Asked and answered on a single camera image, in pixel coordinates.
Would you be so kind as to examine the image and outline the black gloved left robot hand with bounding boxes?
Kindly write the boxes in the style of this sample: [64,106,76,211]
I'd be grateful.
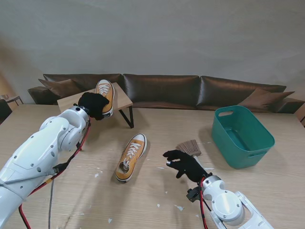
[78,92,111,122]

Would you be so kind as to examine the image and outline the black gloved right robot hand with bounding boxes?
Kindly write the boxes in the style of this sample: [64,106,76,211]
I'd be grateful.
[163,149,207,184]

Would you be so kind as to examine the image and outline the white handled brown bristle brush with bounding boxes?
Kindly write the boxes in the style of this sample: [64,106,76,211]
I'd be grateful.
[175,139,206,171]

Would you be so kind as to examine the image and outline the yellow canvas sneaker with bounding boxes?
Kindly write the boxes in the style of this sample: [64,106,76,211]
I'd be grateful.
[95,80,116,117]
[115,133,148,184]

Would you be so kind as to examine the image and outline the small wooden bench black legs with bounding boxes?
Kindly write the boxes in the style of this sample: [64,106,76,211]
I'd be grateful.
[57,82,134,151]

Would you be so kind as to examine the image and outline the brown sofa cushion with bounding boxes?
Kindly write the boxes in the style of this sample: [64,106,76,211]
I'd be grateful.
[238,87,295,113]
[38,78,81,98]

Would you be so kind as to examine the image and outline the green plastic basin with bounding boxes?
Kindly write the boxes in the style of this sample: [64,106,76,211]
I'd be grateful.
[211,105,275,170]

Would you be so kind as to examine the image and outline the brown leather sofa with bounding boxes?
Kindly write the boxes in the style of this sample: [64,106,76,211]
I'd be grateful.
[27,73,305,115]

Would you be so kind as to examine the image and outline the small wooden side table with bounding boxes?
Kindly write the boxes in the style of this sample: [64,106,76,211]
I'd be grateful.
[0,94,24,107]

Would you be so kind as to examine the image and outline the dark chair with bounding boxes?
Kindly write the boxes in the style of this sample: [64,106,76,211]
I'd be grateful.
[0,99,13,126]

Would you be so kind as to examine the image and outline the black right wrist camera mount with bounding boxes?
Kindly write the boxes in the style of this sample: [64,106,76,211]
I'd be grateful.
[186,187,201,203]

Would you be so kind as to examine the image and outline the red black right arm cable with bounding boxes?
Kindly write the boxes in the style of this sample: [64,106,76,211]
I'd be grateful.
[199,177,212,229]

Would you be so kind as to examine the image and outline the red black arm cable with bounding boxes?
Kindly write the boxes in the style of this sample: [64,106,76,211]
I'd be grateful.
[199,177,212,229]
[19,119,92,229]

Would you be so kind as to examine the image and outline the red black left arm cable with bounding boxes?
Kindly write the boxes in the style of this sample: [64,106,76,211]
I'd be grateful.
[19,119,92,229]

